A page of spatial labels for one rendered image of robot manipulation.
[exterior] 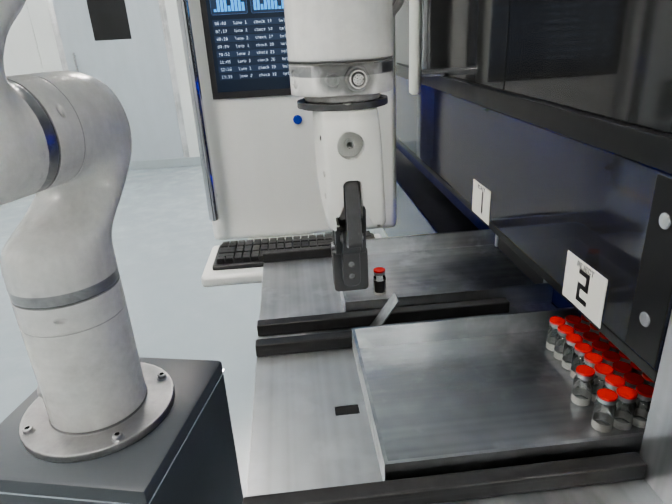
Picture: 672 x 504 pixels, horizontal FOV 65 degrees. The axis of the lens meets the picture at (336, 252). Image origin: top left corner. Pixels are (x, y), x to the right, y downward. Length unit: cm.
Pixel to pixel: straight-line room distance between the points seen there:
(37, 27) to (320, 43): 599
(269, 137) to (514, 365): 86
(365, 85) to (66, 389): 50
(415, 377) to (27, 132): 52
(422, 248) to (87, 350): 68
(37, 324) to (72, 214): 13
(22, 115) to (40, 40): 577
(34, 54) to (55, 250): 578
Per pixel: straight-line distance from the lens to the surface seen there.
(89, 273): 65
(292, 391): 71
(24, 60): 643
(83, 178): 67
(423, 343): 79
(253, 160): 138
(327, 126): 41
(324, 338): 77
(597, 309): 66
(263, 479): 61
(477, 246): 113
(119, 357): 70
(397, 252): 109
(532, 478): 59
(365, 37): 41
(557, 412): 70
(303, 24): 42
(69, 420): 74
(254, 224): 142
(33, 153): 59
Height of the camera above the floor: 131
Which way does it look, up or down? 23 degrees down
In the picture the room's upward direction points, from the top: 3 degrees counter-clockwise
